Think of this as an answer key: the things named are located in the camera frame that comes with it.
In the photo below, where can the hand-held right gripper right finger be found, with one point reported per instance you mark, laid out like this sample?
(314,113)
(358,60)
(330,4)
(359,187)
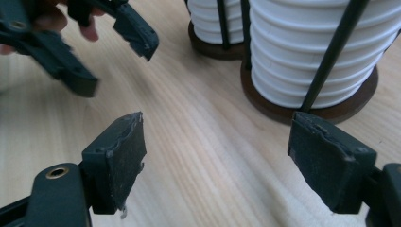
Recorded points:
(327,164)

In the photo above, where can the stack of white plates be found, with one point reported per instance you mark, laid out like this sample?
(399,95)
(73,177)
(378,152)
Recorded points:
(283,47)

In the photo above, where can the stack of white paper cups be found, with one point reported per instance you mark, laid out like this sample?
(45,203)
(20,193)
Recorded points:
(205,22)

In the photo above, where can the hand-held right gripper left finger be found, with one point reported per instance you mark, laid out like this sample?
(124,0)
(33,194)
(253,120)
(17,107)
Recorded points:
(110,164)

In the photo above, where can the wooden plate rack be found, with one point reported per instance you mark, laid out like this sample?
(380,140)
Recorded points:
(268,110)

